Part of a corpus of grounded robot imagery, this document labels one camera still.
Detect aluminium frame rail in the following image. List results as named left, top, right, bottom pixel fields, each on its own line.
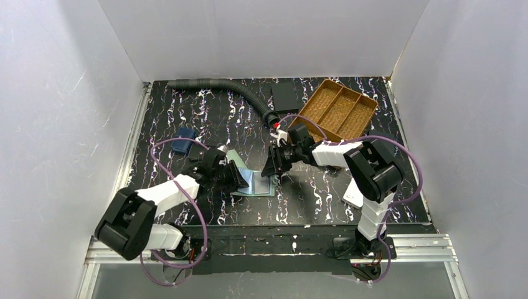
left=78, top=81, right=468, bottom=298

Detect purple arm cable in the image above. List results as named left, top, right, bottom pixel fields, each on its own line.
left=272, top=113, right=423, bottom=284
left=139, top=137, right=211, bottom=288

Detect flat black square pad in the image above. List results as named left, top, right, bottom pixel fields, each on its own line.
left=271, top=82, right=301, bottom=114

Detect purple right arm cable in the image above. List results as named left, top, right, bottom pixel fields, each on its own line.
left=272, top=113, right=423, bottom=284

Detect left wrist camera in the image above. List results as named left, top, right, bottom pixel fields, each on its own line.
left=217, top=144, right=229, bottom=153

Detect black leather card holder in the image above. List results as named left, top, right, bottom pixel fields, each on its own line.
left=187, top=145, right=207, bottom=161

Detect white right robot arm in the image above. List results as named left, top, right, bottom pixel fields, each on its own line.
left=262, top=123, right=405, bottom=255

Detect white rectangular box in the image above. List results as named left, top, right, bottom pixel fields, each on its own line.
left=342, top=179, right=364, bottom=209

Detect blue leather card holder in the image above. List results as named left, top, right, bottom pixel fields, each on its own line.
left=171, top=127, right=196, bottom=155

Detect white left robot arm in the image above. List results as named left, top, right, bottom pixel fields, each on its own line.
left=94, top=148, right=249, bottom=260

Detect woven wicker divided tray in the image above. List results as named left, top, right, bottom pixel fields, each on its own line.
left=291, top=79, right=378, bottom=142

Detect mint green snap card holder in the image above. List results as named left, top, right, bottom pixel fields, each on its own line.
left=231, top=168, right=278, bottom=197

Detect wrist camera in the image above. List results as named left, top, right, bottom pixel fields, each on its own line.
left=270, top=123, right=288, bottom=146
left=217, top=144, right=229, bottom=153

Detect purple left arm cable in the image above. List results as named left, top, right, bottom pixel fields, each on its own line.
left=139, top=137, right=211, bottom=288

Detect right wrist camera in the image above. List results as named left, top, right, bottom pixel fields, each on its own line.
left=270, top=123, right=288, bottom=146

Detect black corrugated hose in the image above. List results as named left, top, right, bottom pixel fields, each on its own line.
left=167, top=78, right=282, bottom=128

